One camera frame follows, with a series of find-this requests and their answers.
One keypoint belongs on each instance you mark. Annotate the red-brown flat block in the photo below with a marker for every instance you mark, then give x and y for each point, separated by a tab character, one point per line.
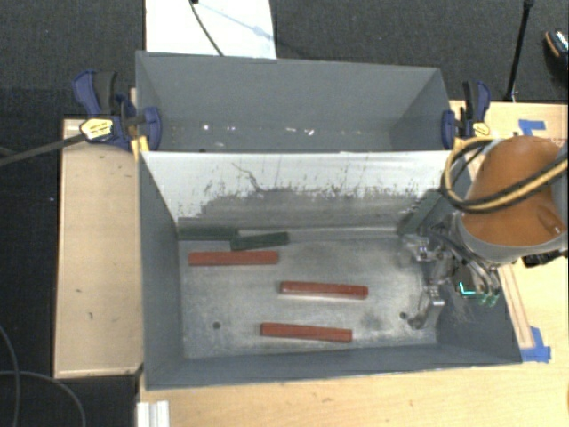
233	258
323	290
306	332

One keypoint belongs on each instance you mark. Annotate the black cylinder on white bracket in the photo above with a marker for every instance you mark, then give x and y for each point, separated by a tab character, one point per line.
540	258

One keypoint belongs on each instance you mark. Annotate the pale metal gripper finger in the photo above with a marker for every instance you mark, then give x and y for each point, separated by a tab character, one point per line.
415	247
432	307

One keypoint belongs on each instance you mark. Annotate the grey metal bin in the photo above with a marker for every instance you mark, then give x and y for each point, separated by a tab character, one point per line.
284	105

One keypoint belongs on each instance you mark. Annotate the dark green flat block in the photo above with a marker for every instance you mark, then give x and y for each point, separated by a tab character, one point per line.
260	241
204	232

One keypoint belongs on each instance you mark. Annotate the pale wood flat board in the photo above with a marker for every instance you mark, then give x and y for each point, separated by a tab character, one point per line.
100	247

